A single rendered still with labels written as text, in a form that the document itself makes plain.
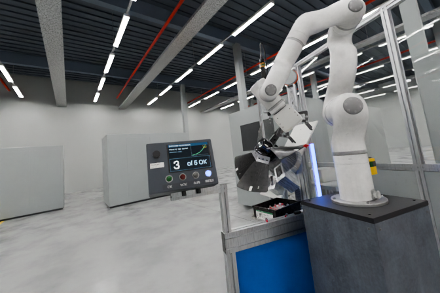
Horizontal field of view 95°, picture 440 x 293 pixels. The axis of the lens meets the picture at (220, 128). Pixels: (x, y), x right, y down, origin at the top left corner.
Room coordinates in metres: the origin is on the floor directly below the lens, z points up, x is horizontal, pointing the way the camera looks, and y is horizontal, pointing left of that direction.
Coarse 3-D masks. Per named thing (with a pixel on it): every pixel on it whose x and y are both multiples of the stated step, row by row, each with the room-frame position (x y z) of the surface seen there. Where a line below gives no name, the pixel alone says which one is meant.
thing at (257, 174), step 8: (248, 168) 1.44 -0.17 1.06; (256, 168) 1.41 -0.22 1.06; (264, 168) 1.40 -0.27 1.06; (248, 176) 1.40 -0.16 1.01; (256, 176) 1.38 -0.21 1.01; (264, 176) 1.37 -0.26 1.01; (240, 184) 1.40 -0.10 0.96; (248, 184) 1.36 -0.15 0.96; (256, 184) 1.34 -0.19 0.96; (264, 184) 1.32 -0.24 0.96
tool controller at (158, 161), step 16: (160, 144) 0.78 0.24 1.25; (176, 144) 0.80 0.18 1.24; (192, 144) 0.82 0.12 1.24; (208, 144) 0.84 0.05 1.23; (160, 160) 0.76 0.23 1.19; (192, 160) 0.80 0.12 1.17; (208, 160) 0.82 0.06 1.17; (160, 176) 0.75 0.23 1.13; (176, 176) 0.76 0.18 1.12; (160, 192) 0.73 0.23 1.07
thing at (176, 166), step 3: (171, 159) 0.78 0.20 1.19; (174, 159) 0.78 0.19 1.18; (177, 159) 0.78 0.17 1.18; (180, 159) 0.79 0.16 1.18; (171, 162) 0.77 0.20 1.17; (174, 162) 0.78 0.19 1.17; (177, 162) 0.78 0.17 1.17; (180, 162) 0.78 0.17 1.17; (171, 165) 0.77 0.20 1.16; (174, 165) 0.77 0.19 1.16; (177, 165) 0.78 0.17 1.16; (180, 165) 0.78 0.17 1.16; (171, 168) 0.77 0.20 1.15; (174, 168) 0.77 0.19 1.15; (177, 168) 0.77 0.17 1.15; (180, 168) 0.78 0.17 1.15; (171, 171) 0.76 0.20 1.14
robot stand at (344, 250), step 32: (320, 224) 0.84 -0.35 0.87; (352, 224) 0.71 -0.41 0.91; (384, 224) 0.66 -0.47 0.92; (416, 224) 0.72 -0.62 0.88; (320, 256) 0.86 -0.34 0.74; (352, 256) 0.73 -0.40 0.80; (384, 256) 0.65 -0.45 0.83; (416, 256) 0.71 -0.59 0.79; (320, 288) 0.89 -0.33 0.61; (352, 288) 0.75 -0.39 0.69; (384, 288) 0.65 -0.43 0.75; (416, 288) 0.69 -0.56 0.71
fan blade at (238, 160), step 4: (236, 156) 1.75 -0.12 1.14; (240, 156) 1.70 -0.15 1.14; (244, 156) 1.65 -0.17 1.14; (248, 156) 1.62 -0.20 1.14; (252, 156) 1.59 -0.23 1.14; (236, 160) 1.74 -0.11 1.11; (240, 160) 1.69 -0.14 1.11; (244, 160) 1.65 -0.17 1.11; (248, 160) 1.62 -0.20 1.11; (252, 160) 1.60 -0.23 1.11; (236, 164) 1.73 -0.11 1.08; (240, 164) 1.68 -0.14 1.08; (244, 164) 1.65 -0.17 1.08; (248, 164) 1.62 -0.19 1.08; (240, 168) 1.68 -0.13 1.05; (244, 168) 1.65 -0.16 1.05; (236, 172) 1.72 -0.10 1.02; (244, 172) 1.65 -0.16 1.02; (240, 176) 1.68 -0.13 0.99
